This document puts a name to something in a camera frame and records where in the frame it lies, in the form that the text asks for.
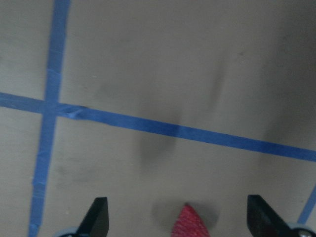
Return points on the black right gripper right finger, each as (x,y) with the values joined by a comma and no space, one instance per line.
(263,221)

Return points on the red strawberry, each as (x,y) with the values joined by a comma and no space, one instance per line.
(189,224)

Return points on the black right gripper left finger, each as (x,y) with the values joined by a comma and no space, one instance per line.
(96,220)

